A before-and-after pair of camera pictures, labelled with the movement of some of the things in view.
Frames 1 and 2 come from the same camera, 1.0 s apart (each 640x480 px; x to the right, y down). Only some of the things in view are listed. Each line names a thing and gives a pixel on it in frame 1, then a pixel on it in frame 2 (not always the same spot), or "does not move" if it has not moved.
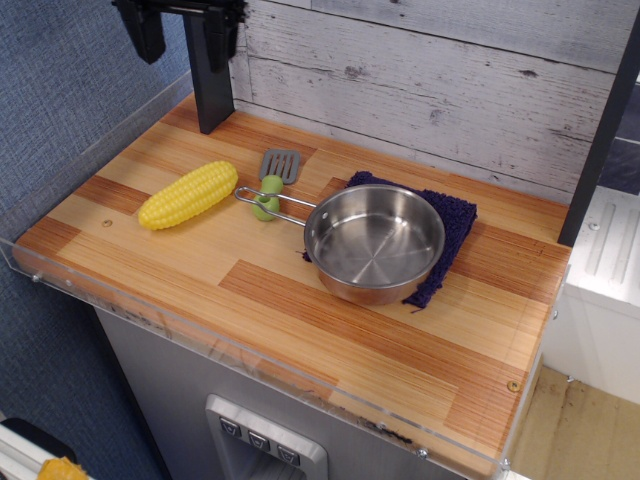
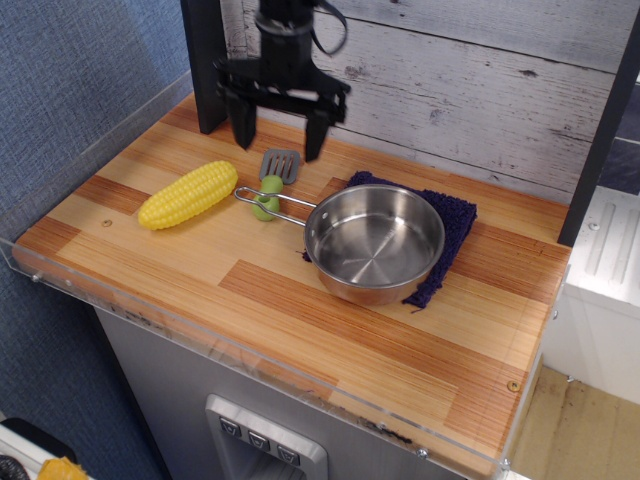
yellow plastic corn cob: x=189 y=196 does not move
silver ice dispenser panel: x=252 y=446 does not move
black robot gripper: x=145 y=24 → x=285 y=73
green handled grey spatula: x=277 y=166 does not move
